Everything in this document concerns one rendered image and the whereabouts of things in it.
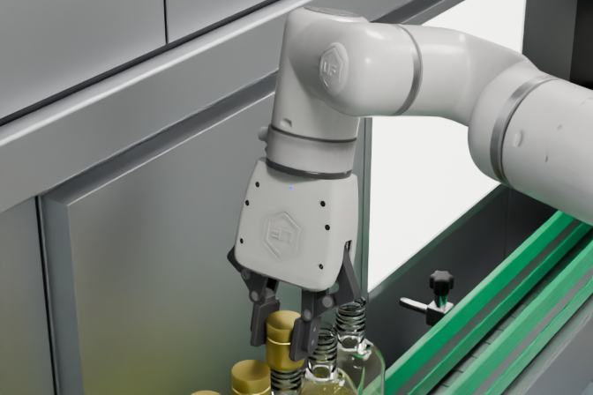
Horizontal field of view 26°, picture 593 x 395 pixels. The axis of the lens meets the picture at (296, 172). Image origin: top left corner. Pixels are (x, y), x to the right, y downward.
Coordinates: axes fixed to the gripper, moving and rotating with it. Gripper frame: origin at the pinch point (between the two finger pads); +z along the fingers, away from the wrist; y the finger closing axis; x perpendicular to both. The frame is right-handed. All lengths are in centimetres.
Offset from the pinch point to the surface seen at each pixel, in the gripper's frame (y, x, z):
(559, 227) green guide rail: -2, 76, 3
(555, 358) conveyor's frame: 7, 58, 16
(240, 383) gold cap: 0.3, -6.7, 3.2
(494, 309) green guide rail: -3, 58, 12
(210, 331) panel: -12.0, 6.2, 5.6
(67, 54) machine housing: -15.1, -15.2, -22.7
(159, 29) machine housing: -15.0, -3.7, -24.4
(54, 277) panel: -14.5, -14.7, -3.6
